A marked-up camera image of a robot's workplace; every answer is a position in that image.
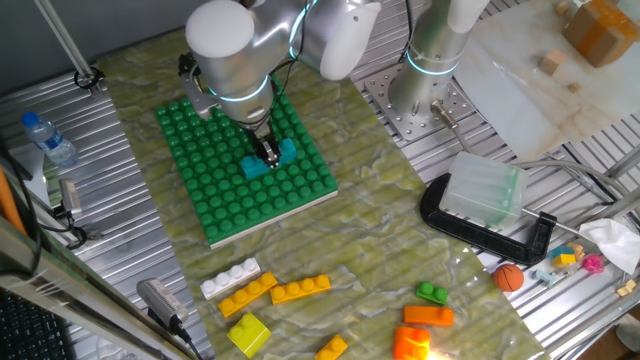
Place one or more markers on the pink small toy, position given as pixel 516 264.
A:
pixel 594 263

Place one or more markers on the black C-clamp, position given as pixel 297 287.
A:
pixel 480 237

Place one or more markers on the teal four-stud block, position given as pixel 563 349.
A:
pixel 252 167

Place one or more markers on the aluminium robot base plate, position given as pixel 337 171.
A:
pixel 400 120

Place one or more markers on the orange tube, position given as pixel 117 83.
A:
pixel 9 200

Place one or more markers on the yellow small toy block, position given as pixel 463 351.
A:
pixel 564 260

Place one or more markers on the wooden cube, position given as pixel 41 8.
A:
pixel 552 62

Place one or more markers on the yellow-orange two-stud block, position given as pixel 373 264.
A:
pixel 331 348

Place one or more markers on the lime yellow square block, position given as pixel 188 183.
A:
pixel 249 335

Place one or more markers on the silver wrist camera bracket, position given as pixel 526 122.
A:
pixel 197 100

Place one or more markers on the cardboard box with tape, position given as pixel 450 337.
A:
pixel 597 32

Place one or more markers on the orange long flat block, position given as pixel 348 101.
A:
pixel 425 316

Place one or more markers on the metal stand pole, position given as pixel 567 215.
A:
pixel 62 42

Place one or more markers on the green studded baseplate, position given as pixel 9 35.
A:
pixel 225 200

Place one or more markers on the grey metal frame bar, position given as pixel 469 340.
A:
pixel 75 300

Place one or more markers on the clear water bottle blue cap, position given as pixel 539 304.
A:
pixel 50 142

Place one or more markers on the white four-stud block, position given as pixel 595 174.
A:
pixel 227 279

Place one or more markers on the light blue small toy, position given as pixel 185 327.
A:
pixel 544 277

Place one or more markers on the mini orange basketball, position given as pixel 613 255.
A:
pixel 509 278

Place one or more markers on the white marble board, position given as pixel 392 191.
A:
pixel 525 110

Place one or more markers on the yellow-orange four-stud block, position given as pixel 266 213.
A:
pixel 300 290
pixel 247 295

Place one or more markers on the translucent plastic box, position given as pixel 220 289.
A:
pixel 482 192

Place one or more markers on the tan small toy block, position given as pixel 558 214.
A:
pixel 577 250

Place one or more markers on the white crumpled tissue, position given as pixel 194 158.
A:
pixel 615 242

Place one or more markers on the green marble pattern mat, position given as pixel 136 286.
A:
pixel 375 240

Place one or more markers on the teal small toy block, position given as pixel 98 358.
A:
pixel 560 250

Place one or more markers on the black keyboard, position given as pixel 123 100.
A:
pixel 30 330

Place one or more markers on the grey ribbed camera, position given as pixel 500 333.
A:
pixel 160 300

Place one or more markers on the small wooden piece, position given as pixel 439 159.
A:
pixel 626 288
pixel 562 7
pixel 574 87

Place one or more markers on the green two-stud block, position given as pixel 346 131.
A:
pixel 432 295

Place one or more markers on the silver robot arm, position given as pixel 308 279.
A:
pixel 225 60

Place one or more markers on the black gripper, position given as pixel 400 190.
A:
pixel 260 136

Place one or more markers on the orange chunky block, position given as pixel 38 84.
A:
pixel 410 345

